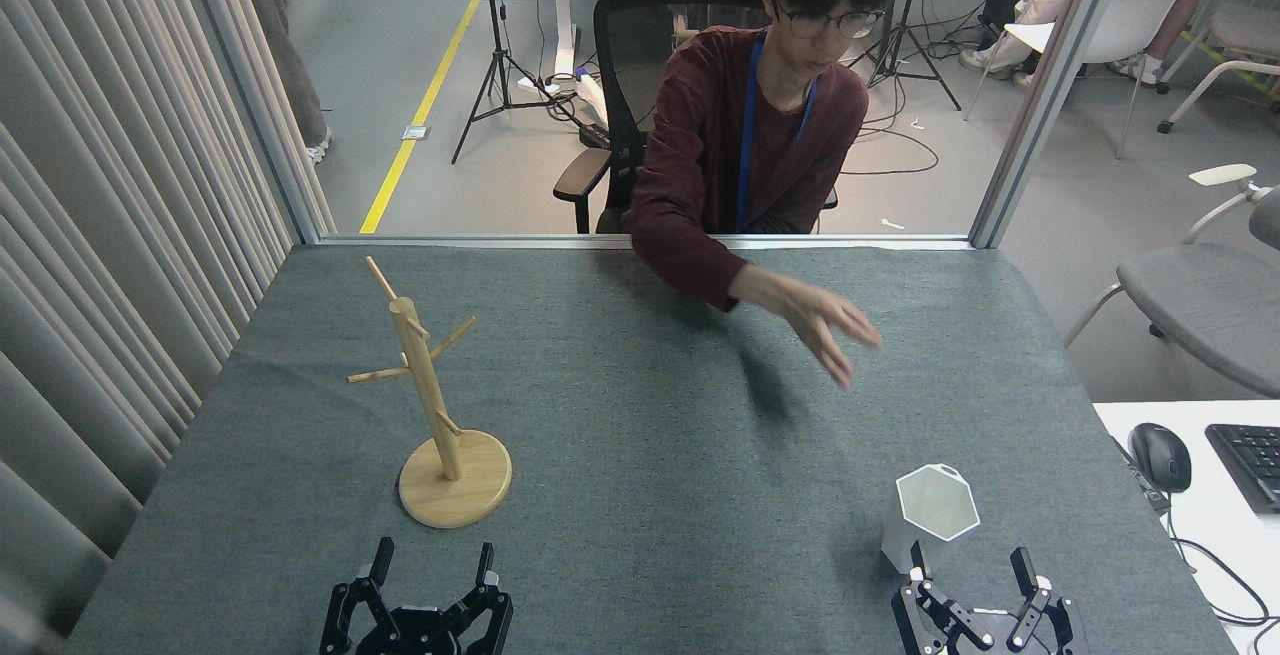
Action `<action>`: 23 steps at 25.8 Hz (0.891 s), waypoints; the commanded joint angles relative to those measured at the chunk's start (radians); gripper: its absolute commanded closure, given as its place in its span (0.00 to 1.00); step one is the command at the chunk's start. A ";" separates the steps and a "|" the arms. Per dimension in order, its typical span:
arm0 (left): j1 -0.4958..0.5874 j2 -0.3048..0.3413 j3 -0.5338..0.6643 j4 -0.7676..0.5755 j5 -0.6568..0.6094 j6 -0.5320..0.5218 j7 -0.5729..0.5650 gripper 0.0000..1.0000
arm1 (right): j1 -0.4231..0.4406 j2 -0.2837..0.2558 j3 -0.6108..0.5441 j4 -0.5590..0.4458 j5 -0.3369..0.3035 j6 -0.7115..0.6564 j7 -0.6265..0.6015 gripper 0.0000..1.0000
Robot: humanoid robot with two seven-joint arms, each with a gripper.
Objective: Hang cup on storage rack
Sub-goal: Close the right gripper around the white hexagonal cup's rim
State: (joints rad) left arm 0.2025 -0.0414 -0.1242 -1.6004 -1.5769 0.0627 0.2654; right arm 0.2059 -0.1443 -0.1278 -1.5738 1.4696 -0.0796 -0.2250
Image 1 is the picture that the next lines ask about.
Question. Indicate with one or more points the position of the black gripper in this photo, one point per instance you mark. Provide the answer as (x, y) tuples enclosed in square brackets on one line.
[(420, 633), (1060, 640)]

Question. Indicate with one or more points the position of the white hexagonal cup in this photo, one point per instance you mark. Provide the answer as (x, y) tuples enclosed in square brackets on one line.
[(935, 507)]

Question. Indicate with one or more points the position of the wooden cup rack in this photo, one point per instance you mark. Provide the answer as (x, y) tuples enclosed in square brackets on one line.
[(455, 490)]

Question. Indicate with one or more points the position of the person's right hand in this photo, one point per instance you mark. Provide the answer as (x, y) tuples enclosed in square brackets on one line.
[(825, 325)]

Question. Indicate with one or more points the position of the black computer mouse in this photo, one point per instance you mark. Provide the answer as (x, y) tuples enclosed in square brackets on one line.
[(1162, 457)]

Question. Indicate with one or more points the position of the white desk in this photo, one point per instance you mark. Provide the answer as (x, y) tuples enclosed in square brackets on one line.
[(1225, 555)]

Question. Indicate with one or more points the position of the grey felt table cloth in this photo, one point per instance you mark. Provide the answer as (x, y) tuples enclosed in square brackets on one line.
[(650, 495)]

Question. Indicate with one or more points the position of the black keyboard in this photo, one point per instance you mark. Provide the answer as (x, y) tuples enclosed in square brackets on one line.
[(1250, 460)]

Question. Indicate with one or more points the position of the grey padded chair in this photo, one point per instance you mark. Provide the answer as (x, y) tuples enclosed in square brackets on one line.
[(1200, 305)]

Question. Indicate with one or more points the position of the floor outlet plate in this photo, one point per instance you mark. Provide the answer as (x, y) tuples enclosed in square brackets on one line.
[(416, 132)]

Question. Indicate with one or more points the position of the black power strip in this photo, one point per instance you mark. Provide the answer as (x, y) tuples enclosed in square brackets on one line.
[(594, 135)]

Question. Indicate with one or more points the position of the beige pleated curtain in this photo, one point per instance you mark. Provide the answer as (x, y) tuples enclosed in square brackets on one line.
[(100, 195)]

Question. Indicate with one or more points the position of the seated person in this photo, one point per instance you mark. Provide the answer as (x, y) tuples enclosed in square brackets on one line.
[(740, 145)]

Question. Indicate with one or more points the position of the black tripod stand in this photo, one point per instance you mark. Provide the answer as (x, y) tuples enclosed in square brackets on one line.
[(493, 45), (908, 35)]

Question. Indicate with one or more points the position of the standing person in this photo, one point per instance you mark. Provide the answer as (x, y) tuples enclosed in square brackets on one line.
[(285, 45)]

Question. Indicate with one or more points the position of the black office chair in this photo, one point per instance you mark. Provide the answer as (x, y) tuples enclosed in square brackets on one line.
[(625, 65)]

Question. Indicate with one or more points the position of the white desk leg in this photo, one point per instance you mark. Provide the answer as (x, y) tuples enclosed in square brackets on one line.
[(563, 30)]

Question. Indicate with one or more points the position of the black glasses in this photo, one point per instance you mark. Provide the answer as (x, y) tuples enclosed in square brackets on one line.
[(845, 23)]

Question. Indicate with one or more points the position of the white plastic chair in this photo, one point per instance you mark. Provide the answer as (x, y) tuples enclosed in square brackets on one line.
[(1140, 20)]

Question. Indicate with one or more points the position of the grey chair with white legs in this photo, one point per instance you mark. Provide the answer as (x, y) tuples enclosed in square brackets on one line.
[(1245, 35)]

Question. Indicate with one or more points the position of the silver frame post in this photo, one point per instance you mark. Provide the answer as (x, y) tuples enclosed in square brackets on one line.
[(1045, 85), (250, 85)]

